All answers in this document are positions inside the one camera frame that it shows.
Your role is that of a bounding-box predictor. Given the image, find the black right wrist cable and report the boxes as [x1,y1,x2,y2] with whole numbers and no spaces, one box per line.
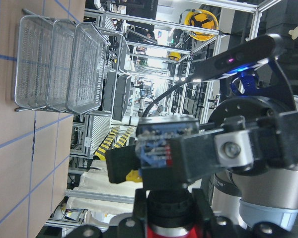
[142,76,197,119]

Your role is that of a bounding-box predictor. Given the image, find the silver wire mesh shelf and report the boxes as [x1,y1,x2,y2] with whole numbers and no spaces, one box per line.
[14,15,107,115]

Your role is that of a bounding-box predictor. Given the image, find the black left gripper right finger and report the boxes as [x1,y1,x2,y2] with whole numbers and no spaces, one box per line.
[192,188,214,221]

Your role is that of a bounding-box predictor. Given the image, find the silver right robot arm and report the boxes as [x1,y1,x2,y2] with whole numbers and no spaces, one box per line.
[105,96,298,238]

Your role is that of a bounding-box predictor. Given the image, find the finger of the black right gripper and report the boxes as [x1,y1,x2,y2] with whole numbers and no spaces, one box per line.
[170,111,298,183]
[105,145,141,183]

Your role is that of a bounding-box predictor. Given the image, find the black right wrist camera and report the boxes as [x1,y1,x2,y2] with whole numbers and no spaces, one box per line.
[186,34,284,82]

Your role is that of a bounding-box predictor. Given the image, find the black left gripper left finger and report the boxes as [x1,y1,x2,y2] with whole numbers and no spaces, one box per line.
[133,188,147,221]

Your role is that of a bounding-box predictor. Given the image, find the yellow hard hat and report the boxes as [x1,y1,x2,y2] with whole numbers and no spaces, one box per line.
[167,52,181,61]
[184,9,219,41]

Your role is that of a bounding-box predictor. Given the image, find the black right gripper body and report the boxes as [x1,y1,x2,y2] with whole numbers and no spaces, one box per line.
[207,95,298,177]

